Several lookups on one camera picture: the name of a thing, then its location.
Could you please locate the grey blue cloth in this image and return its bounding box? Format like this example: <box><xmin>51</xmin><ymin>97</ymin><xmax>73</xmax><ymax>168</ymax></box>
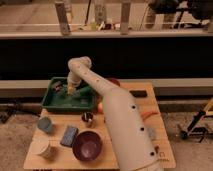
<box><xmin>147</xmin><ymin>128</ymin><xmax>156</xmax><ymax>140</ymax></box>

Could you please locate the blue cup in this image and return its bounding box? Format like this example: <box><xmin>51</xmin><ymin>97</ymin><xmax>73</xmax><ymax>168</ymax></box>
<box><xmin>37</xmin><ymin>117</ymin><xmax>53</xmax><ymax>134</ymax></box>

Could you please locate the black wheeled stand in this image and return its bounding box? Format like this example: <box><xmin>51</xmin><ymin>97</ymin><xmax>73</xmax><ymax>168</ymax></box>
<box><xmin>177</xmin><ymin>97</ymin><xmax>213</xmax><ymax>144</ymax></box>

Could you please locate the blue sponge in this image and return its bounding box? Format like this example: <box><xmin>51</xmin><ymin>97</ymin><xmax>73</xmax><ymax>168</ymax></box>
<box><xmin>60</xmin><ymin>126</ymin><xmax>78</xmax><ymax>147</ymax></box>

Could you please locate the orange carrot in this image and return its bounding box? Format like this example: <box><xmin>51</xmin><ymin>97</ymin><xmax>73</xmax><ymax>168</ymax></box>
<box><xmin>141</xmin><ymin>111</ymin><xmax>158</xmax><ymax>120</ymax></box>

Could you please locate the orange round fruit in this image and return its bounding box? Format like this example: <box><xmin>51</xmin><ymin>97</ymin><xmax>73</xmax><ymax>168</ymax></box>
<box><xmin>98</xmin><ymin>102</ymin><xmax>103</xmax><ymax>113</ymax></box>

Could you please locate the dark dish brush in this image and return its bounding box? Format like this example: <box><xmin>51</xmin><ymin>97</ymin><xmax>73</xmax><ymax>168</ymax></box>
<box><xmin>53</xmin><ymin>81</ymin><xmax>67</xmax><ymax>93</ymax></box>

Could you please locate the black rectangular block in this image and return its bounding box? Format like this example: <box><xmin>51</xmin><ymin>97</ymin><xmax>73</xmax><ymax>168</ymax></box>
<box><xmin>130</xmin><ymin>90</ymin><xmax>147</xmax><ymax>98</ymax></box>

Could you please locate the purple bowl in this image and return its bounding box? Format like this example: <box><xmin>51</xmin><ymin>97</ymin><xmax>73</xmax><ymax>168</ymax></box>
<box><xmin>72</xmin><ymin>131</ymin><xmax>102</xmax><ymax>162</ymax></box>

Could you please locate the red bowl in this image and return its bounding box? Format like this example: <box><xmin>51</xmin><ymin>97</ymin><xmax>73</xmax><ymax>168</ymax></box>
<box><xmin>107</xmin><ymin>78</ymin><xmax>120</xmax><ymax>87</ymax></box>

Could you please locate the bunch of dark grapes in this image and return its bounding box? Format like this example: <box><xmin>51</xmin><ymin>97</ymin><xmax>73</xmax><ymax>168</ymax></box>
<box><xmin>154</xmin><ymin>146</ymin><xmax>159</xmax><ymax>154</ymax></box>

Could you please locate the green plastic tray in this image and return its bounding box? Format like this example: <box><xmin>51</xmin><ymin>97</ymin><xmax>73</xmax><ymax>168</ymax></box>
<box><xmin>41</xmin><ymin>77</ymin><xmax>96</xmax><ymax>113</ymax></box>

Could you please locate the small metal cup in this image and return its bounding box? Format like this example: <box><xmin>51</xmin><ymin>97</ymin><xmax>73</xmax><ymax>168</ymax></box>
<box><xmin>81</xmin><ymin>112</ymin><xmax>93</xmax><ymax>127</ymax></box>

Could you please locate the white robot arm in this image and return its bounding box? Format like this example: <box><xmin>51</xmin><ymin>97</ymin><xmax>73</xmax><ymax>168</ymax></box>
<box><xmin>67</xmin><ymin>57</ymin><xmax>164</xmax><ymax>171</ymax></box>

